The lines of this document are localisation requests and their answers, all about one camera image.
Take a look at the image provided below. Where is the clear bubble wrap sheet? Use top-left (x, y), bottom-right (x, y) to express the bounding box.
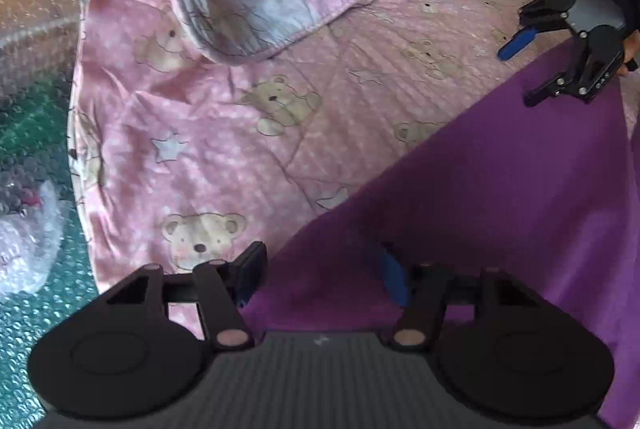
top-left (0, 0), bottom-right (640, 429)

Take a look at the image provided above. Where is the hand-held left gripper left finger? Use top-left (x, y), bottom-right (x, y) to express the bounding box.
top-left (107, 241), bottom-right (268, 352)

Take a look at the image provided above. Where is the pink bear-print blanket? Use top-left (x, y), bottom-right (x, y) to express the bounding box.
top-left (67, 0), bottom-right (640, 340)

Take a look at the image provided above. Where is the white plastic bag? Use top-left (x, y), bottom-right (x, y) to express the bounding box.
top-left (0, 181), bottom-right (63, 295)

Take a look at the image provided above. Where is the purple fleece sweater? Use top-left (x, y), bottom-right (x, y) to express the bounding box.
top-left (240, 29), bottom-right (640, 429)

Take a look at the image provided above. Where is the person's right hand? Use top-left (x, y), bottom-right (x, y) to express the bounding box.
top-left (619, 31), bottom-right (640, 77)

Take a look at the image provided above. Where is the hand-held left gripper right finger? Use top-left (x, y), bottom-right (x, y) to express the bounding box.
top-left (377, 244), bottom-right (543, 352)

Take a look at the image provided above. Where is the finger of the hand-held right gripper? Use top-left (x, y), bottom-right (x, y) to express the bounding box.
top-left (497, 0), bottom-right (578, 60)
top-left (522, 25), bottom-right (626, 107)

